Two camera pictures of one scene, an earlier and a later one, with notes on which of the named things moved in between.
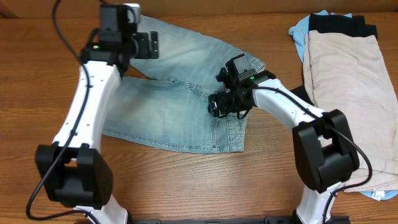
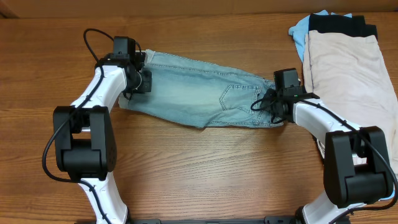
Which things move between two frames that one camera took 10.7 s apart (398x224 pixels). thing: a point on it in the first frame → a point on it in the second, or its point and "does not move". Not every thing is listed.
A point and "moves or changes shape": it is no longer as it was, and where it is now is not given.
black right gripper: (224, 99) → (267, 104)
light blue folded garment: (299, 30) does not move
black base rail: (285, 219) does not move
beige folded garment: (349, 73) does not move
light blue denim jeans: (172, 109) moves or changes shape
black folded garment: (335, 24) does not move
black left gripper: (153, 44) → (146, 81)
